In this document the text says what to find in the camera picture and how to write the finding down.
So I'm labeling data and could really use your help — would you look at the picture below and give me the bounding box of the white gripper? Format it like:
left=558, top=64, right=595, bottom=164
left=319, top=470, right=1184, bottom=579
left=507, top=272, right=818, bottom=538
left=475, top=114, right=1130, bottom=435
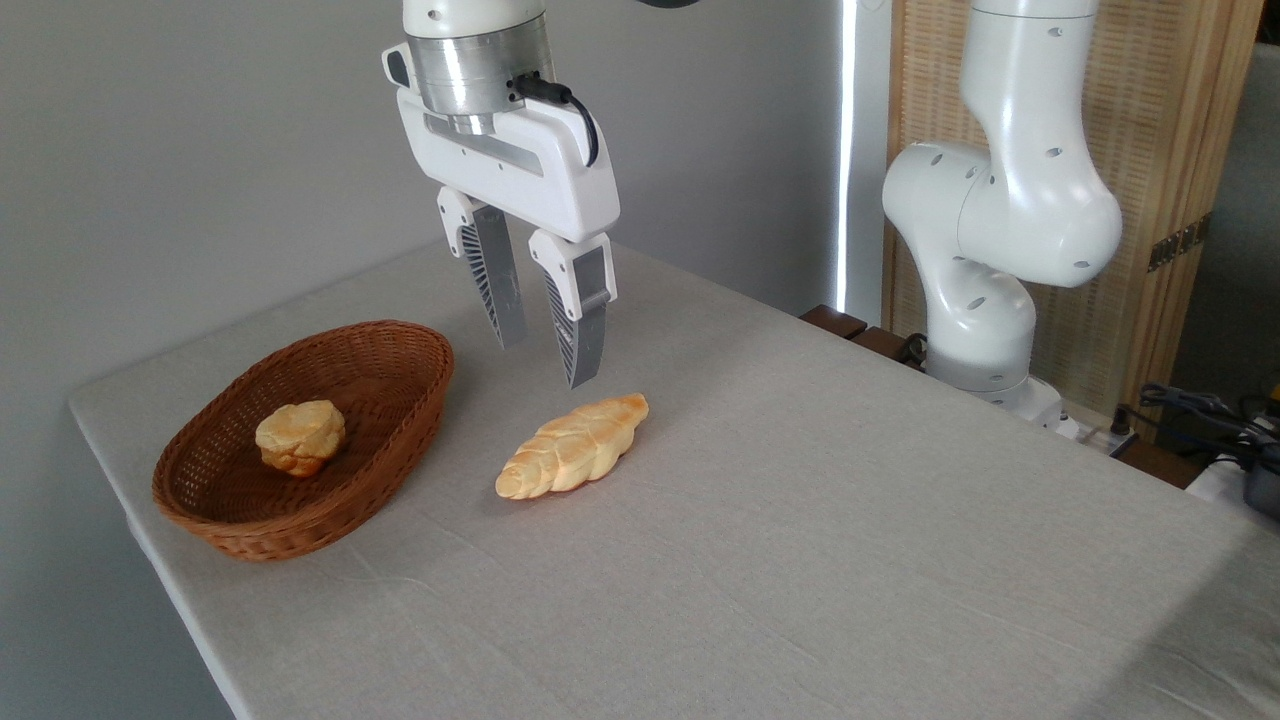
left=382, top=44, right=621, bottom=390

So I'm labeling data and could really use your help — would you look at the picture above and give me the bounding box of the braided golden bread loaf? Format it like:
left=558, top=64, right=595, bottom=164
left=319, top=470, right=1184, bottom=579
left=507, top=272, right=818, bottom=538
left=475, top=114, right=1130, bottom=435
left=495, top=393, right=650, bottom=501

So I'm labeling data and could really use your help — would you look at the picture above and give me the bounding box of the brown wicker oval basket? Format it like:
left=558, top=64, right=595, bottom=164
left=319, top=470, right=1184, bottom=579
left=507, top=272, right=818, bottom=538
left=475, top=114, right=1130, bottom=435
left=152, top=320, right=456, bottom=562

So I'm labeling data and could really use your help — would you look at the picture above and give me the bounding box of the round golden bread roll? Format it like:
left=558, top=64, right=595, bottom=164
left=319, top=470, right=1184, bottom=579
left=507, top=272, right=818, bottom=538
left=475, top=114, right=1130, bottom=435
left=254, top=400, right=347, bottom=478

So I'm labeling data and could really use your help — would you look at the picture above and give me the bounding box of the dark brown wooden block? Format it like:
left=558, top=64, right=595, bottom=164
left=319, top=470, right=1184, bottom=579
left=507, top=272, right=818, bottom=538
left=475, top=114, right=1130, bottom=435
left=800, top=305, right=869, bottom=341
left=850, top=326, right=927, bottom=372

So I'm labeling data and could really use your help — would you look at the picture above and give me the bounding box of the grey linen tablecloth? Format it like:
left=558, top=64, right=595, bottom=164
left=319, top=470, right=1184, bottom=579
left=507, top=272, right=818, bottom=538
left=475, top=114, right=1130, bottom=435
left=68, top=238, right=1280, bottom=720

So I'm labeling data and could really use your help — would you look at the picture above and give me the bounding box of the white power strip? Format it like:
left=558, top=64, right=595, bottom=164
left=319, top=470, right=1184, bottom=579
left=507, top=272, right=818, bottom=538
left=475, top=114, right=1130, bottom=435
left=1058, top=413, right=1141, bottom=458

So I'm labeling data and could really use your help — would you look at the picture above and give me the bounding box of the dark metal screen hinge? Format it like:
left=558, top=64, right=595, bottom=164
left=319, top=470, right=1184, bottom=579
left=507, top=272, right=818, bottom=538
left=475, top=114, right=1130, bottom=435
left=1148, top=213, right=1213, bottom=273

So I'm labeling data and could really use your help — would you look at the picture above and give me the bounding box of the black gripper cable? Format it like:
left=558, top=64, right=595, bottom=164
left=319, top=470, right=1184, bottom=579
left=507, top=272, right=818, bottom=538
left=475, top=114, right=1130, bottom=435
left=510, top=72, right=601, bottom=168

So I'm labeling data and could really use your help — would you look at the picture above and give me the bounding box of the black cable bundle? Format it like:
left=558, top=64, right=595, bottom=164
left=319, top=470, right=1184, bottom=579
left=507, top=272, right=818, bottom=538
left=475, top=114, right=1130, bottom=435
left=1112, top=383, right=1280, bottom=473

